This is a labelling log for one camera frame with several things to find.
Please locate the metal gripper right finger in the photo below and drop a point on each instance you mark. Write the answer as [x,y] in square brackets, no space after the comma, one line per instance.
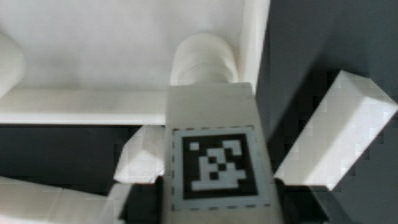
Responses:
[303,211]

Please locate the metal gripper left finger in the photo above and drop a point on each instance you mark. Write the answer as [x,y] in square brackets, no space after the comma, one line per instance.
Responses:
[143,206]

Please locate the white leg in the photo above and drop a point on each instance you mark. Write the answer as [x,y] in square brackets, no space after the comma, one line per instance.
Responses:
[220,187]

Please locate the white square tabletop part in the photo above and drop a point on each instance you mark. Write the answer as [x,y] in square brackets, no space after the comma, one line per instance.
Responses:
[88,51]

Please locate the white right wall rail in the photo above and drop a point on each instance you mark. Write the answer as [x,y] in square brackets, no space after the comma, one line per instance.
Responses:
[349,119]

